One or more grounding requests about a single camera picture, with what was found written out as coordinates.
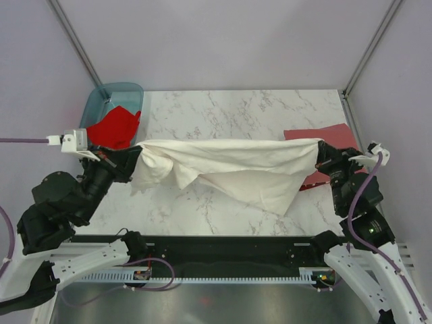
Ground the bright red t shirt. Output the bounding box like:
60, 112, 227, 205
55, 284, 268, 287
86, 106, 141, 150

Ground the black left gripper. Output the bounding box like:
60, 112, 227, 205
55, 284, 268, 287
78, 144, 145, 223

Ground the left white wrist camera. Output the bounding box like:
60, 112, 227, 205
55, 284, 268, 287
46, 128, 100, 161

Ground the aluminium frame post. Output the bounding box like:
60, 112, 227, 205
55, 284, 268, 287
46, 0, 102, 87
341, 0, 404, 99

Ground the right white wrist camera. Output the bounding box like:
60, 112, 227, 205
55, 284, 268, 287
348, 141, 391, 168

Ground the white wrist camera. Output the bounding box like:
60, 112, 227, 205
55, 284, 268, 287
348, 141, 391, 168
46, 128, 100, 161

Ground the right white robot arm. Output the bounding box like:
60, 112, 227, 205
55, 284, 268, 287
309, 140, 431, 323

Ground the right aluminium frame post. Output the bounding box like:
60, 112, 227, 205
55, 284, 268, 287
341, 0, 404, 99

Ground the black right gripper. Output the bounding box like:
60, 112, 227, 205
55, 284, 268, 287
315, 140, 367, 212

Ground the folded maroon t shirt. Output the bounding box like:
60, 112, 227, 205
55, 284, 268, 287
283, 124, 358, 191

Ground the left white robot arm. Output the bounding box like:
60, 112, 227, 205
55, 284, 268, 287
1, 146, 149, 315

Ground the white slotted cable duct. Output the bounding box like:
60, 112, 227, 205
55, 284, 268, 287
78, 268, 316, 285

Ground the white t shirt red print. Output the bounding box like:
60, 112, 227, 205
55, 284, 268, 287
132, 138, 319, 215

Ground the teal plastic bin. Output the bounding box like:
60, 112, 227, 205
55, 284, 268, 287
80, 82, 144, 146

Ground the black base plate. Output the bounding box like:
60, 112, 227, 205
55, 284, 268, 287
144, 236, 328, 277

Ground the left aluminium frame post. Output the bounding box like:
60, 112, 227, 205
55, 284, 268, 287
46, 0, 102, 87

